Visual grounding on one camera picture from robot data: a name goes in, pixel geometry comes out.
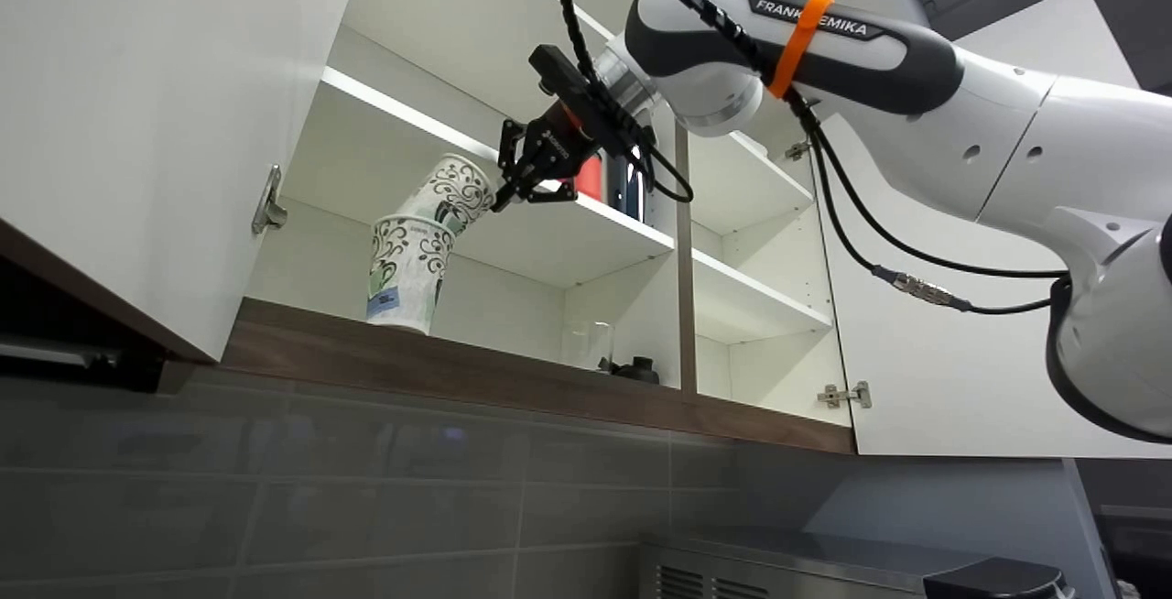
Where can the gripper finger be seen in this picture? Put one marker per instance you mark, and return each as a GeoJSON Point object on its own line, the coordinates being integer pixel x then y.
{"type": "Point", "coordinates": [549, 196]}
{"type": "Point", "coordinates": [506, 143]}

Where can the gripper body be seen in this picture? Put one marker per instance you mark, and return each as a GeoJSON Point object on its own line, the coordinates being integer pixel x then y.
{"type": "Point", "coordinates": [558, 143]}

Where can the patterned paper cup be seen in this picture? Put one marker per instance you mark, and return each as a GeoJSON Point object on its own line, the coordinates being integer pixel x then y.
{"type": "Point", "coordinates": [407, 274]}
{"type": "Point", "coordinates": [450, 192]}

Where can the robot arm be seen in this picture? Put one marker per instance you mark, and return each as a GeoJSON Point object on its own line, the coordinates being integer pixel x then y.
{"type": "Point", "coordinates": [1007, 123]}

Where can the red container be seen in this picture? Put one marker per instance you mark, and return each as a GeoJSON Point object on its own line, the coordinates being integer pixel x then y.
{"type": "Point", "coordinates": [591, 179]}

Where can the black canister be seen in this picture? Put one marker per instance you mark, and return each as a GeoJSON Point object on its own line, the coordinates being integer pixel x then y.
{"type": "Point", "coordinates": [627, 191]}

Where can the clear glass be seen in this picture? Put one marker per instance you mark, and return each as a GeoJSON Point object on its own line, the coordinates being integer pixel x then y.
{"type": "Point", "coordinates": [587, 345]}

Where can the black lid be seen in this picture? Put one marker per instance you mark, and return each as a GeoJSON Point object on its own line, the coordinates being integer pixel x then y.
{"type": "Point", "coordinates": [637, 370]}

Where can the white cabinet door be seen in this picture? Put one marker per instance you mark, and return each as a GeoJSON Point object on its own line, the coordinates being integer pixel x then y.
{"type": "Point", "coordinates": [916, 352]}
{"type": "Point", "coordinates": [137, 104]}

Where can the stainless steel appliance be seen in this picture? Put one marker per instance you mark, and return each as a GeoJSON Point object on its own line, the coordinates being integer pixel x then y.
{"type": "Point", "coordinates": [787, 562]}

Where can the black appliance top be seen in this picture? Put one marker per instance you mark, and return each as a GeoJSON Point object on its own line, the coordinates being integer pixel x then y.
{"type": "Point", "coordinates": [993, 579]}

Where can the white wall cabinet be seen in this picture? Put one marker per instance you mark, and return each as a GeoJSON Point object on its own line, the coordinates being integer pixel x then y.
{"type": "Point", "coordinates": [513, 242]}

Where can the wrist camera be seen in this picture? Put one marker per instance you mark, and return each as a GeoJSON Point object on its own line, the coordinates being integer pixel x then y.
{"type": "Point", "coordinates": [555, 69]}

